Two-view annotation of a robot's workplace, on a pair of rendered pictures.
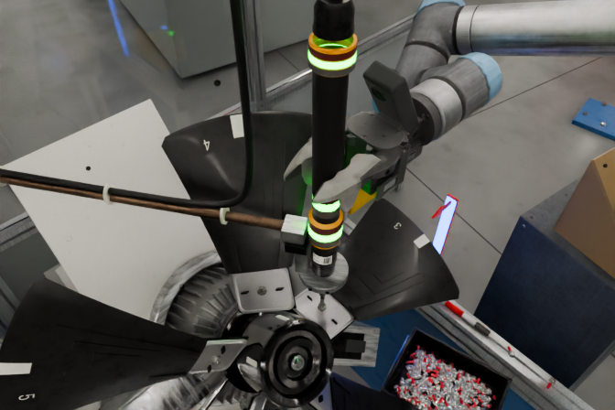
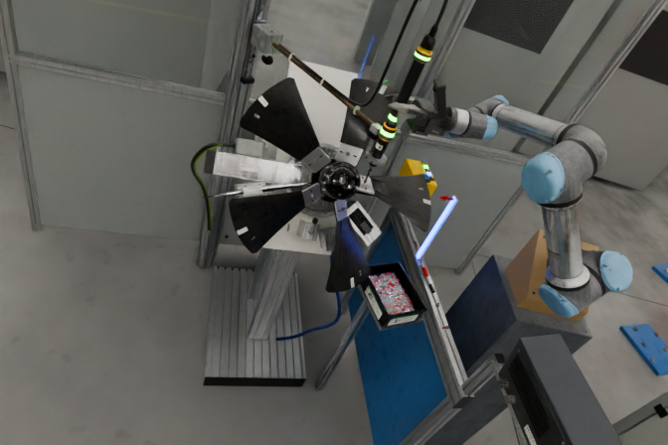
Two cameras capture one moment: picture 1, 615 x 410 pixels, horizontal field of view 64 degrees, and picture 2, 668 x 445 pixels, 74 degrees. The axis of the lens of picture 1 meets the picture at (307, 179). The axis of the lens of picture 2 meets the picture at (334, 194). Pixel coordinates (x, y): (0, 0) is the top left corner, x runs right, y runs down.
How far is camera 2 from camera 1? 0.85 m
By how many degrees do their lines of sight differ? 18
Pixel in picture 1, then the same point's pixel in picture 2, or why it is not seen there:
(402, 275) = (407, 201)
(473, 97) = (475, 125)
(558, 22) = (530, 119)
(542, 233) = (497, 266)
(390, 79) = (439, 83)
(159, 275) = not seen: hidden behind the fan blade
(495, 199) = not seen: hidden behind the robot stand
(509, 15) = (516, 111)
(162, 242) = (321, 128)
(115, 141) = (333, 78)
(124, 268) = not seen: hidden behind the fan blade
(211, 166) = (363, 97)
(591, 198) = (529, 251)
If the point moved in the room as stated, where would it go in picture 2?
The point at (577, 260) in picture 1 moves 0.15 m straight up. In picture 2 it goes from (504, 285) to (528, 258)
